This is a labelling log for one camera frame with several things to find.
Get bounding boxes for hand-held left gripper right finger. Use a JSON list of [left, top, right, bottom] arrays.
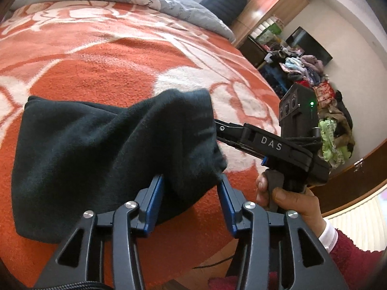
[[216, 178, 348, 290]]

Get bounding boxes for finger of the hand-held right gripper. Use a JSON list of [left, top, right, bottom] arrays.
[[214, 120, 246, 136], [216, 138, 267, 166]]

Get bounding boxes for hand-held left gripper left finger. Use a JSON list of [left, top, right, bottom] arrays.
[[33, 174, 165, 290]]

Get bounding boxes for black pants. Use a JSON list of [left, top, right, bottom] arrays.
[[11, 88, 228, 245]]

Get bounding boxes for person's right forearm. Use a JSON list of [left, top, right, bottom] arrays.
[[314, 217, 387, 290]]

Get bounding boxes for person's right hand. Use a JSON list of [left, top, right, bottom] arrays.
[[255, 174, 328, 234]]

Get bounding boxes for pile of assorted clothes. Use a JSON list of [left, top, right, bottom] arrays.
[[260, 44, 356, 170]]

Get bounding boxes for brown wooden door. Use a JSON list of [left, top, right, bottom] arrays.
[[320, 140, 387, 218]]

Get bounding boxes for red fuzzy mat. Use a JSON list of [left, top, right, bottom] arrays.
[[208, 270, 242, 290]]

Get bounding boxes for dark side cabinet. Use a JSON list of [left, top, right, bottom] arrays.
[[239, 36, 273, 68]]

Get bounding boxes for green and white package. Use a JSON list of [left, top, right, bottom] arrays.
[[253, 18, 283, 45]]

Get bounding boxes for black television screen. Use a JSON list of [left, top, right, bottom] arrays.
[[286, 27, 333, 67]]

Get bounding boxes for wooden wardrobe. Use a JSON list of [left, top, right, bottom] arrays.
[[231, 0, 310, 47]]

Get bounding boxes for orange and white blanket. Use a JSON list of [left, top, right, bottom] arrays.
[[0, 0, 283, 287]]

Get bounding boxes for black braided cable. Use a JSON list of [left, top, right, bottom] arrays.
[[62, 281, 105, 290]]

